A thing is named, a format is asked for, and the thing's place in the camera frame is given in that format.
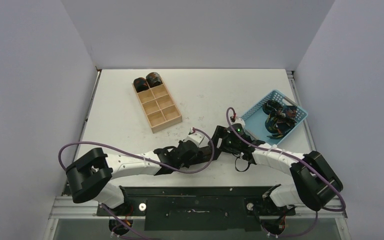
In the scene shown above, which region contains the blue plastic basket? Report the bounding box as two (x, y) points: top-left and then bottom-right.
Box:
(241, 89), (308, 145)

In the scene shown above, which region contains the wooden compartment tray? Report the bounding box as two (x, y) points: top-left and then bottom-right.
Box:
(136, 84), (183, 134)

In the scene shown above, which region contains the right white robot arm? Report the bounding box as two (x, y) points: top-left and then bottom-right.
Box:
(211, 123), (344, 215)

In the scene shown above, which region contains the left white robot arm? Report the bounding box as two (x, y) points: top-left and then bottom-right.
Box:
(65, 140), (216, 216)

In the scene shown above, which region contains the colourful ties pile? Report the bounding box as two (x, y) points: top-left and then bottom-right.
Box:
(262, 100), (298, 139)

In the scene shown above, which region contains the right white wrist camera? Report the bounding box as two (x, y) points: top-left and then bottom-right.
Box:
(230, 116), (246, 128)

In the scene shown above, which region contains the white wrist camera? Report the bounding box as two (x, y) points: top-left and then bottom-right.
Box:
(230, 116), (246, 128)
(183, 127), (204, 147)

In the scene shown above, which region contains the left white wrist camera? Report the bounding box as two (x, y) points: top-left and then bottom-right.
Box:
(183, 127), (204, 147)

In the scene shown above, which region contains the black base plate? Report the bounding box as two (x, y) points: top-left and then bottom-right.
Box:
(112, 186), (296, 232)

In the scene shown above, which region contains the aluminium frame rail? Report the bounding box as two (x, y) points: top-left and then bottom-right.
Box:
(48, 196), (348, 220)

